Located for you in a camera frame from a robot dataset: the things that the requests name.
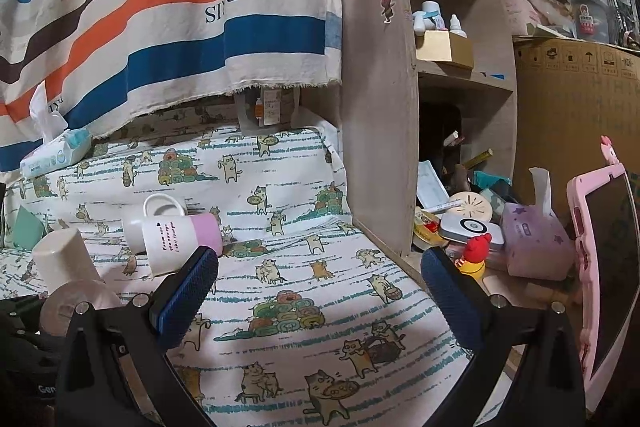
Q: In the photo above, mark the small white dropper bottle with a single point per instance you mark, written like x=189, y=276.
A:
x=457, y=27

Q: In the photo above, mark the green paper piece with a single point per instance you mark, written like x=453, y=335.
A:
x=27, y=232

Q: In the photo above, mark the clear packet with label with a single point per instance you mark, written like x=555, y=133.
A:
x=270, y=107

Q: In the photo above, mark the red and yellow figurine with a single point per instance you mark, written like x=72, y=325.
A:
x=476, y=254

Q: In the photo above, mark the cartoon sticker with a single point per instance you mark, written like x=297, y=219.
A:
x=387, y=6

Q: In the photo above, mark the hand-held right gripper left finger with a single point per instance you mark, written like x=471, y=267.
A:
x=192, y=289

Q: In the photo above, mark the white paper packet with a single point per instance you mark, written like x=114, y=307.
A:
x=431, y=184

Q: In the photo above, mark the yellow box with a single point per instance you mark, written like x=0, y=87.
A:
x=442, y=49

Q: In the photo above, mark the white and blue bottle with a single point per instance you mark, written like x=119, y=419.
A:
x=429, y=18

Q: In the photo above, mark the striped cloth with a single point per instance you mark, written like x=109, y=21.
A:
x=150, y=7

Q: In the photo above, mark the pink tissue pack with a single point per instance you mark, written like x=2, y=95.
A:
x=530, y=237

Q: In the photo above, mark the wooden shelf unit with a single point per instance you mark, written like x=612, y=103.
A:
x=380, y=107

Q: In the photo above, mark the cat printed tablecloth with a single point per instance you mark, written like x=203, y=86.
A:
x=300, y=257

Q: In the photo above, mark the grey plastic jar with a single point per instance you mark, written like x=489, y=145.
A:
x=587, y=14

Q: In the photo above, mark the wet wipes pack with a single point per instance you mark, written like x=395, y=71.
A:
x=55, y=152

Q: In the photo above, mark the round beige lid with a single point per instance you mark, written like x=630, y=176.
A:
x=470, y=204

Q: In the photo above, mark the cream plastic cup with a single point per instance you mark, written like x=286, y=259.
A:
x=62, y=259

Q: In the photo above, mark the tablet in pink case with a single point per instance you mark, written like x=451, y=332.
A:
x=610, y=257

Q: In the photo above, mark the white and pink cup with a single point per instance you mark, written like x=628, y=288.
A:
x=170, y=237

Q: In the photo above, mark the clear plastic container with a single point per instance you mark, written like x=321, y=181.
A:
x=624, y=12

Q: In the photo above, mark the cardboard box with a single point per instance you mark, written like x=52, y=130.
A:
x=565, y=107

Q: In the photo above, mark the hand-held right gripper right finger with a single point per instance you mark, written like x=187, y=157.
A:
x=450, y=302

